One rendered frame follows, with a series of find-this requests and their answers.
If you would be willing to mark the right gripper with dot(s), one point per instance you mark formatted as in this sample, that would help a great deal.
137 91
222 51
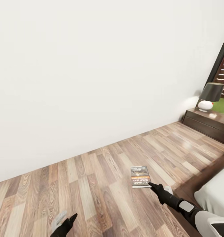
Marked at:
162 194

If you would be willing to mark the bed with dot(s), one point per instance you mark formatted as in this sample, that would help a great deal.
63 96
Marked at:
206 192

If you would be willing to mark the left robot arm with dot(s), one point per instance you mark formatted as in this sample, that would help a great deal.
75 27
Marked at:
61 230

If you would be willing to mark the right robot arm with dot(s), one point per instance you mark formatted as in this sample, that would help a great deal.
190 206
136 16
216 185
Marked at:
206 223

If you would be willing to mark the table lamp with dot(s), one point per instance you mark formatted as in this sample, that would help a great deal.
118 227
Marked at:
211 93

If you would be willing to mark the nightstand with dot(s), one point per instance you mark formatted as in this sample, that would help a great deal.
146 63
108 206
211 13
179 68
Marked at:
209 123

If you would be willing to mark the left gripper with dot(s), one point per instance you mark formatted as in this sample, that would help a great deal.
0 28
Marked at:
63 229

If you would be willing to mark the hardback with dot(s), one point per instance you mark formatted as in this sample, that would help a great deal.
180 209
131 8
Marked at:
140 177

